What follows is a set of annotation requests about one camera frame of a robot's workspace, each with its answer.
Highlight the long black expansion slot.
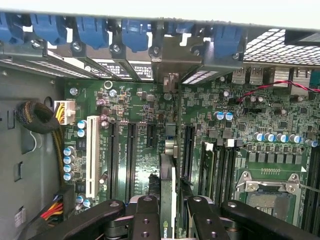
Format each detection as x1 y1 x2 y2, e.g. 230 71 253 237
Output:
107 120 120 201
125 121 138 201
181 124 196 181

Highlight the white PCI expansion slot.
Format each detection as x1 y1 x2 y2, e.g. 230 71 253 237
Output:
85 115 101 199

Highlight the short black expansion slot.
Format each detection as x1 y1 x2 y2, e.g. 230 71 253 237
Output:
145 123 158 149

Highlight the blue slot retention clip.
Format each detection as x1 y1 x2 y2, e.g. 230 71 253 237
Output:
75 16 110 50
29 13 68 46
213 24 244 60
166 21 195 35
0 12 25 45
121 19 153 54

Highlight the CPU socket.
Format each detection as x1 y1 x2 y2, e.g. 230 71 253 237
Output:
234 170 309 226

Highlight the metal locking lever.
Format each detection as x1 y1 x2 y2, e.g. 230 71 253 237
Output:
296 182 320 194

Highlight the green motherboard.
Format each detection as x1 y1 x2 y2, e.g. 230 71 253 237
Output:
62 73 320 240

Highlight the white power connector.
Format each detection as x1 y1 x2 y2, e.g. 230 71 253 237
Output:
53 99 77 126

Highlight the dark grey open PC case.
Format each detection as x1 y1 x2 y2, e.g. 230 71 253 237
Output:
0 0 320 240

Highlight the red yellow wire bundle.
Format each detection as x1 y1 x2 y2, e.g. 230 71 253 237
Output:
39 185 76 227

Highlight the black braided cable bundle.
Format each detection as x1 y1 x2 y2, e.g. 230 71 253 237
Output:
15 99 65 186

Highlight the red black twisted wire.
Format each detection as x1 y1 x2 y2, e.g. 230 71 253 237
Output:
236 79 320 104

